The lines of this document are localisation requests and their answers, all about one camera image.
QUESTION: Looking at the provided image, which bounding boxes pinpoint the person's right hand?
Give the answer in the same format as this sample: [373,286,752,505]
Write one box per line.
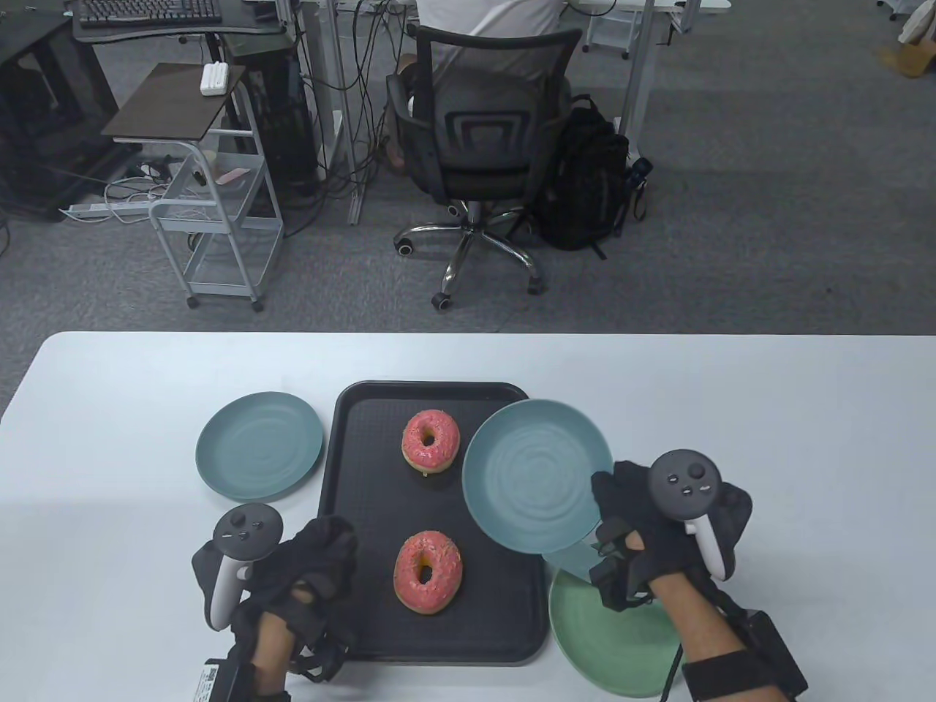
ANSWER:
[591,461,752,612]

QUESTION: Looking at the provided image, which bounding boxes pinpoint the person's left hand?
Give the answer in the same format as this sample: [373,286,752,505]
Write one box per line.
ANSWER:
[192,516,359,682]

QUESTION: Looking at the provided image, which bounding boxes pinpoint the black baking tray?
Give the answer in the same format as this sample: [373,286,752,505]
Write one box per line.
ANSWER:
[301,380,551,666]

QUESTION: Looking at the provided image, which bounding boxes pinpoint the light blue dessert shovel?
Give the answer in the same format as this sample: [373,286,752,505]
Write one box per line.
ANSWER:
[543,550,597,586]

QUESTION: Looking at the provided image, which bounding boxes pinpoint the teal plate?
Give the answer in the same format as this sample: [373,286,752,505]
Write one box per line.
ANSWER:
[461,399,615,555]
[195,392,326,503]

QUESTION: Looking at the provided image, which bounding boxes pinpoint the pink sprinkled mini donut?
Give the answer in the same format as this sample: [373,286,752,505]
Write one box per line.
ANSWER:
[393,532,464,615]
[401,409,461,476]

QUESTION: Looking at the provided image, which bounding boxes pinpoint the person's right forearm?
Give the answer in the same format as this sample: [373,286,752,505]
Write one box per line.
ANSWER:
[647,570,761,702]

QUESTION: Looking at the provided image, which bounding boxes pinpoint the person's left forearm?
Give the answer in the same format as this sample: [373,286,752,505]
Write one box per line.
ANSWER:
[251,611,295,699]

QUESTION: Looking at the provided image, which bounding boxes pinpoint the grey handheld controller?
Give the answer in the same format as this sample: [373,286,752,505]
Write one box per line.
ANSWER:
[648,449,736,582]
[211,503,284,631]

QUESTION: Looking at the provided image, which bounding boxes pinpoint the green plate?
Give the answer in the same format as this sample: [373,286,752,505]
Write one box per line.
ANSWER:
[548,563,692,697]

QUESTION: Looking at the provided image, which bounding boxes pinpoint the black backpack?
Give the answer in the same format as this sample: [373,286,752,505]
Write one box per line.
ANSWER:
[530,94,652,260]

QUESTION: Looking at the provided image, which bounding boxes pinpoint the white rolling cart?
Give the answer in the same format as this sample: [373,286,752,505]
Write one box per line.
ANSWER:
[148,77,286,314]

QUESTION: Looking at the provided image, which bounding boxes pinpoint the black mesh office chair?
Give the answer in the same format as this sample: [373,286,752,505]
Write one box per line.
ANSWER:
[385,24,586,314]

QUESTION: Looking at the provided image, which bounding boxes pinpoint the white power strip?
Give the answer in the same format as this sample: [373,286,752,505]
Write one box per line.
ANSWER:
[60,201,151,220]

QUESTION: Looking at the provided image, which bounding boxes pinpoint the white desk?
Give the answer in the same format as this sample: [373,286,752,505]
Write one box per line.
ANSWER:
[296,0,366,224]
[570,0,732,140]

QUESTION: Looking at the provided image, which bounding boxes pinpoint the black computer tower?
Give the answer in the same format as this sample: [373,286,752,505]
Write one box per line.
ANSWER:
[249,48,322,198]

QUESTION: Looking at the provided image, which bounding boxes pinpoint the white drawer cart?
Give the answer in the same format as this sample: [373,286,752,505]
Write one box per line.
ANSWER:
[585,11,633,59]

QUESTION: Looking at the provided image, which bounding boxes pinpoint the dark wooden side table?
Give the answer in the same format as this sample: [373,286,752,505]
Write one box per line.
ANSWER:
[101,62,248,141]

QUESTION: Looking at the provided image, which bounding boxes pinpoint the cardboard box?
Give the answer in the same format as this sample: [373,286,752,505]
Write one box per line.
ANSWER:
[881,40,936,78]

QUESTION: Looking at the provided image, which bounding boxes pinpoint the black desk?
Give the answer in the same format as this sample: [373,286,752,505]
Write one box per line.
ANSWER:
[69,0,293,45]

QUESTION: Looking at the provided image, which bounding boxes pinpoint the white bag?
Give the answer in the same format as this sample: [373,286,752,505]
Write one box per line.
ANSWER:
[899,7,936,45]

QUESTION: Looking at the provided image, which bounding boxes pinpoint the black keyboard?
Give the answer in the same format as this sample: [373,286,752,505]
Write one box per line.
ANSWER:
[78,0,222,30]

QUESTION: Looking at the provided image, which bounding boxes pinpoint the black labelled wrist camera box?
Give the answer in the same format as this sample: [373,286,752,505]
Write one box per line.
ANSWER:
[194,657,253,702]

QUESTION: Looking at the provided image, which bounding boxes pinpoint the black wrist strap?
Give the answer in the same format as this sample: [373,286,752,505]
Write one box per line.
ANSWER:
[684,651,790,702]

